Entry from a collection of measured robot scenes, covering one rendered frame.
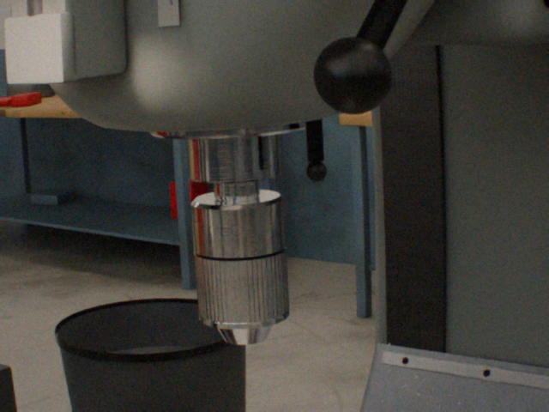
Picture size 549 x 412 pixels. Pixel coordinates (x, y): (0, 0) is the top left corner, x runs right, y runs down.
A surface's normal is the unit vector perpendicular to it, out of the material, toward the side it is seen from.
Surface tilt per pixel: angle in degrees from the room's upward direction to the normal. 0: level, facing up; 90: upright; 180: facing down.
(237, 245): 90
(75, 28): 90
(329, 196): 90
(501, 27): 117
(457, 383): 63
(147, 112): 134
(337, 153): 90
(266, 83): 130
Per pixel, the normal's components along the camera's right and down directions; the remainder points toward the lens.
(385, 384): -0.57, -0.29
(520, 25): 0.13, 0.56
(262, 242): 0.49, 0.14
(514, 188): -0.61, 0.18
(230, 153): -0.02, 0.18
